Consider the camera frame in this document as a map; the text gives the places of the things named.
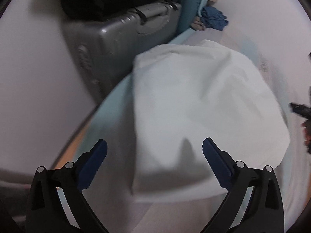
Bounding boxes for white and black jacket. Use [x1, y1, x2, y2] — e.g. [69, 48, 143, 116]
[132, 40, 290, 203]

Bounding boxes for blue crumpled clothes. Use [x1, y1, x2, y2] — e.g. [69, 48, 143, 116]
[200, 6, 229, 31]

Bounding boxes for person's right hand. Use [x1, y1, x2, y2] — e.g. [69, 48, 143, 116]
[301, 120, 311, 154]

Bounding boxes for striped bed sheet mattress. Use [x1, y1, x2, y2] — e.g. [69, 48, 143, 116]
[52, 24, 311, 233]

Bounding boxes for teal suitcase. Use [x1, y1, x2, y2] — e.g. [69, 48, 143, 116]
[172, 0, 208, 34]

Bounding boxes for silver suitcase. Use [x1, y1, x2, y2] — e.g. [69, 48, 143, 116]
[63, 2, 181, 104]

